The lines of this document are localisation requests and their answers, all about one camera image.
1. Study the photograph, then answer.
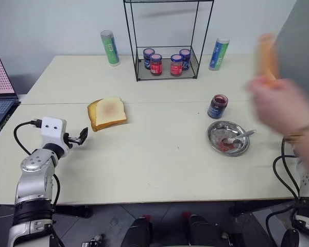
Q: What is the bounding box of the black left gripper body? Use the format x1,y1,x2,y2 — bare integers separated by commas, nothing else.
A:
63,132,81,149

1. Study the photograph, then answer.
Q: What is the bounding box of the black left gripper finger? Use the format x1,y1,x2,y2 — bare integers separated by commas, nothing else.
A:
77,127,90,146

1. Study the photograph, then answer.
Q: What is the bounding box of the metal spoon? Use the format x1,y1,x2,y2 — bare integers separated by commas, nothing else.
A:
220,129,257,146

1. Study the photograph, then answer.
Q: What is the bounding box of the orange-crusted bread slice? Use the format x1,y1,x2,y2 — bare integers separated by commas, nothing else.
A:
255,31,281,90

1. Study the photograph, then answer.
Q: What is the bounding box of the stained white bread slice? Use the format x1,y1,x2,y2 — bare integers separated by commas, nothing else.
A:
87,96,128,133

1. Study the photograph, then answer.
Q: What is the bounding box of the sealed blue-label jam jar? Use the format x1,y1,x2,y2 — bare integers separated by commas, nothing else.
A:
179,48,192,71
143,48,156,70

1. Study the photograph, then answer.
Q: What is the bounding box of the sealed red-label jam jar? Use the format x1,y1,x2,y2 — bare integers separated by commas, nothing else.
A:
170,54,184,77
150,53,163,77

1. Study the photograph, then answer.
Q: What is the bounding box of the open blue-label jam jar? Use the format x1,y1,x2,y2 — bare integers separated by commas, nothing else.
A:
207,94,229,120

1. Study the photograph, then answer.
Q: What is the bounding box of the person's bare hand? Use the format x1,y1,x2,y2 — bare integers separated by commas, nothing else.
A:
246,76,309,136

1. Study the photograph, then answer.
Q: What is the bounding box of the green and blue canister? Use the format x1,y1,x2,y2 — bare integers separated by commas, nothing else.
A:
208,38,231,72
100,30,120,67

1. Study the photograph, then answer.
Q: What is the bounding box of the open laptop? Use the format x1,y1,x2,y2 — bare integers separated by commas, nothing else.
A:
0,56,22,148

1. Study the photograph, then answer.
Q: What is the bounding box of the dark rounded shape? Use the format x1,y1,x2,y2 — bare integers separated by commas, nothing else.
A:
187,214,217,247
123,217,153,247

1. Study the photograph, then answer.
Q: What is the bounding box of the round metal dish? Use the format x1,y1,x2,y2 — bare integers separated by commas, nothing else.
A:
207,120,251,157

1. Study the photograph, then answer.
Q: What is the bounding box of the person's grey torso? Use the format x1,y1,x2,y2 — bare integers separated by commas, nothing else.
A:
273,0,309,103

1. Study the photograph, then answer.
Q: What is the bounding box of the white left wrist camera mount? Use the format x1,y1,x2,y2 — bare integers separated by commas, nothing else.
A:
40,116,68,158

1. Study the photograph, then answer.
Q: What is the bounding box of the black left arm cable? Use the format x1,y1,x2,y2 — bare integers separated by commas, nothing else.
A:
13,118,62,214

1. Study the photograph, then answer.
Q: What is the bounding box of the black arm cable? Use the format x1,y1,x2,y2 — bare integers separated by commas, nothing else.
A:
266,138,302,247
13,118,62,214

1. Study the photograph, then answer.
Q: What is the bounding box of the black wire rack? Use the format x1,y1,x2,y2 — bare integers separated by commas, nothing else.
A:
123,0,215,83

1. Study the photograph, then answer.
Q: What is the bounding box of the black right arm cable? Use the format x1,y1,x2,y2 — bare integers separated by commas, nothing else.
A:
266,138,302,247

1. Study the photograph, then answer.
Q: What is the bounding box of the thin gold bracelet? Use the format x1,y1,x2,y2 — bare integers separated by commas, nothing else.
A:
284,120,309,143

